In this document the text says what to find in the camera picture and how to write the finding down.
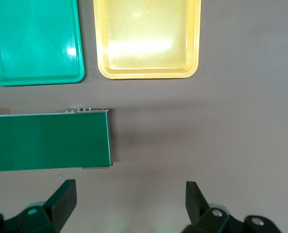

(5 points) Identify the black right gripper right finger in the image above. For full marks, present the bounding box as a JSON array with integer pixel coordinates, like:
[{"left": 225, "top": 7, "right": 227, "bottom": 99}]
[{"left": 181, "top": 181, "right": 232, "bottom": 233}]

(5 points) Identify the yellow plastic tray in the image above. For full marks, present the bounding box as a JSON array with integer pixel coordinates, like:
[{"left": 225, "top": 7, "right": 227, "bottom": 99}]
[{"left": 93, "top": 0, "right": 202, "bottom": 81}]

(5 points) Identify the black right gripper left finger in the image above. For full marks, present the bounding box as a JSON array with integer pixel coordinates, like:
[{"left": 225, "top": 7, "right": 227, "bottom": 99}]
[{"left": 19, "top": 179, "right": 77, "bottom": 233}]

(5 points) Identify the green plastic tray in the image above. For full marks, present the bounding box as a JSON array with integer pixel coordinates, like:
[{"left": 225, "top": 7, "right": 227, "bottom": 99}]
[{"left": 0, "top": 0, "right": 85, "bottom": 87}]

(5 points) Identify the green belt conveyor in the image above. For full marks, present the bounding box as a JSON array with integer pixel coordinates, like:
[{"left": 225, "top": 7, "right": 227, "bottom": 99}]
[{"left": 0, "top": 106, "right": 114, "bottom": 173}]

